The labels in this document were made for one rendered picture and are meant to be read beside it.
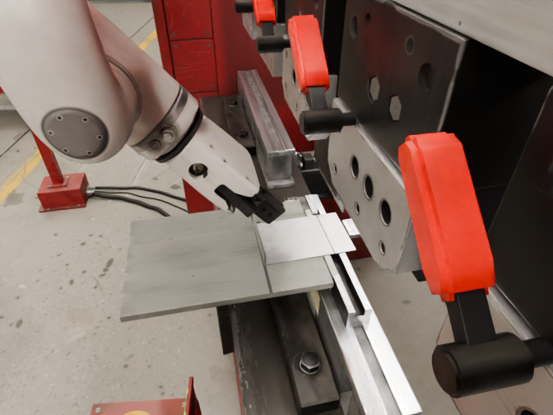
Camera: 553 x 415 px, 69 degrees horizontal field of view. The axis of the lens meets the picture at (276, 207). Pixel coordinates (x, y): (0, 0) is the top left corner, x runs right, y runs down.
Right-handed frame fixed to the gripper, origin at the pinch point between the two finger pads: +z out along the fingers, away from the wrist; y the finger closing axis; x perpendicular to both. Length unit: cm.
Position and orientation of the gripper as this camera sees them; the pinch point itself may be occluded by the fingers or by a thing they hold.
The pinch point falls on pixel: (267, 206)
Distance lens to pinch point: 52.6
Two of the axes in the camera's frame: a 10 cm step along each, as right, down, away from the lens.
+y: -2.0, -6.0, 7.7
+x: -7.5, 6.0, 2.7
